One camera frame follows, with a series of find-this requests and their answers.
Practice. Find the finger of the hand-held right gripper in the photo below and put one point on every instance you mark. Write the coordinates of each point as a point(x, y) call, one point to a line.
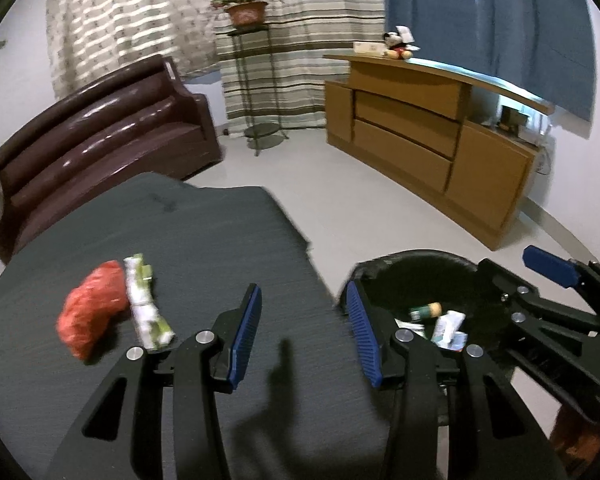
point(550, 265)
point(505, 282)

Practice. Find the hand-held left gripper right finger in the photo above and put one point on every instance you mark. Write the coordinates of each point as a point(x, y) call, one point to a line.
point(362, 335)

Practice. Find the white and blue packet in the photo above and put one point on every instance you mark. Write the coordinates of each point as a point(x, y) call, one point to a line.
point(459, 341)

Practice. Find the mouse plush toy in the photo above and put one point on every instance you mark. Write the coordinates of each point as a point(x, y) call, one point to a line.
point(397, 49)

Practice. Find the white tissue box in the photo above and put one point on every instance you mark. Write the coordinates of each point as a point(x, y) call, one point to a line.
point(367, 48)

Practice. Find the white paper carton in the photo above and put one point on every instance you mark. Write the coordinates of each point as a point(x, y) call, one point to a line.
point(447, 324)

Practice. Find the blue curtain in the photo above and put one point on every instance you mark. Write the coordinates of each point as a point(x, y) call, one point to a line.
point(480, 25)

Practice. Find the trash bin with black bag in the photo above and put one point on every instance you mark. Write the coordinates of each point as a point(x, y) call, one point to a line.
point(430, 280)

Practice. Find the white card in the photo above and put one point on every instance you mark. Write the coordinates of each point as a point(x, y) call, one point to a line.
point(405, 34)

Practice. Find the brown leather sofa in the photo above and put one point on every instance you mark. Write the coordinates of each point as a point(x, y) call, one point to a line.
point(105, 130)

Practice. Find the striped curtain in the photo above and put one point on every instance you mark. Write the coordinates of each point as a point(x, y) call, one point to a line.
point(305, 35)

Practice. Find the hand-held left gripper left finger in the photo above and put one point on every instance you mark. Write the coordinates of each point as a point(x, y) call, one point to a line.
point(245, 330)

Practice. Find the small bottle with yellow cap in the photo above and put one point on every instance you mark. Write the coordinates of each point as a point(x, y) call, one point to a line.
point(426, 311)

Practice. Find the white and green packet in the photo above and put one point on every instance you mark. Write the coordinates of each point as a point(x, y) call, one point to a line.
point(410, 326)

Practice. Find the green and white wrapper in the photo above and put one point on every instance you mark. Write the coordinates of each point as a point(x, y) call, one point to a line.
point(145, 305)

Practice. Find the small brown box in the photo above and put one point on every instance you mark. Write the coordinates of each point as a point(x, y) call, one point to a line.
point(512, 120)

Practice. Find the beige patterned curtain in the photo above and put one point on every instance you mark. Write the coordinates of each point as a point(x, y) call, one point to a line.
point(130, 20)

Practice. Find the dark grey tablecloth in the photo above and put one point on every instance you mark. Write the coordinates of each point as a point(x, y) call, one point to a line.
point(205, 240)

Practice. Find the black metal plant stand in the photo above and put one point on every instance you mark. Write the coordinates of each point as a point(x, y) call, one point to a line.
point(260, 132)

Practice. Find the crumpled red plastic bag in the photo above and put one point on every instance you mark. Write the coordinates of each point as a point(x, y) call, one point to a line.
point(92, 305)

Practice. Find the terracotta plant pot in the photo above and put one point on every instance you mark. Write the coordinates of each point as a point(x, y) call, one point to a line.
point(247, 14)

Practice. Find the wooden cabinet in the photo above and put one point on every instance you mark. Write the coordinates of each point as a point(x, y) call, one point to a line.
point(485, 180)

